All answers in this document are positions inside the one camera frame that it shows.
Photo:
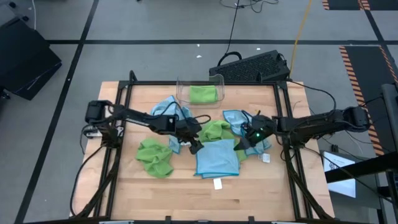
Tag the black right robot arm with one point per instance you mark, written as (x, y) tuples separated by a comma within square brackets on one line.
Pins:
[(311, 124)]

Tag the large black case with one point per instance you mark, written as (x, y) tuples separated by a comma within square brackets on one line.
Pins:
[(25, 62)]

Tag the light blue microfiber towel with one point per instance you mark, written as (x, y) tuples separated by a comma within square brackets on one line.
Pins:
[(217, 158), (161, 107), (233, 119)]

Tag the black beam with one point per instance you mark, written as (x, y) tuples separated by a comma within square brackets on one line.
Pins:
[(357, 169)]

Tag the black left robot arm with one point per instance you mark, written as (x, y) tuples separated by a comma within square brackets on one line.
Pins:
[(136, 116)]

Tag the black metal table frame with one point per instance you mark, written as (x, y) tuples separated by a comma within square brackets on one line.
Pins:
[(149, 83)]

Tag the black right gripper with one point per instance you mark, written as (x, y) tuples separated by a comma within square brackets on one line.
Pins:
[(261, 130)]

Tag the grey post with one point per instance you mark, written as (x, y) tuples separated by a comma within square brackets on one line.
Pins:
[(390, 109)]

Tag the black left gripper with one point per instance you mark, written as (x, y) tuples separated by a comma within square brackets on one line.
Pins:
[(188, 129)]

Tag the black orange-striped mat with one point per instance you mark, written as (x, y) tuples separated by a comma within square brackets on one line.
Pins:
[(363, 77), (342, 3)]

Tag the clear plastic bin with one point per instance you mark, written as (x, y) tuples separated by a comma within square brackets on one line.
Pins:
[(183, 96)]

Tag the green microfiber towel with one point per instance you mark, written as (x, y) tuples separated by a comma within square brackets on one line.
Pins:
[(203, 94), (214, 130), (154, 158)]

